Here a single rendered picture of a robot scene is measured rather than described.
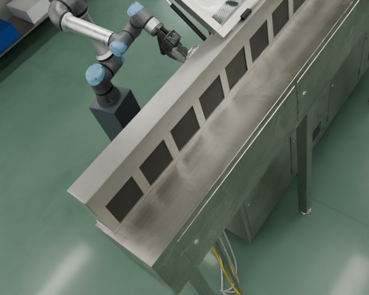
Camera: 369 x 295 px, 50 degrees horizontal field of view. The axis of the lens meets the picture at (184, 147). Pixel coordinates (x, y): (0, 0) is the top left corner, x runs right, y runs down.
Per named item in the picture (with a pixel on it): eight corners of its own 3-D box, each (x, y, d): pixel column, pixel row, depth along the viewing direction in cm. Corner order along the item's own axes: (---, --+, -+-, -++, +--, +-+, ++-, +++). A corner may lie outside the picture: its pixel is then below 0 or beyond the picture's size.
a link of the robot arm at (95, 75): (89, 92, 233) (79, 75, 222) (102, 76, 238) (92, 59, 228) (105, 96, 227) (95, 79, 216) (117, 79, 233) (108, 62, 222)
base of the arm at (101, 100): (93, 105, 240) (86, 93, 232) (106, 87, 247) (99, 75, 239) (112, 109, 233) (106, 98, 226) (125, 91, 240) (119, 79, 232)
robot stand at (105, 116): (137, 181, 311) (88, 107, 240) (149, 161, 319) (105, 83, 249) (159, 188, 302) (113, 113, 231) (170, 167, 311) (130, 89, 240)
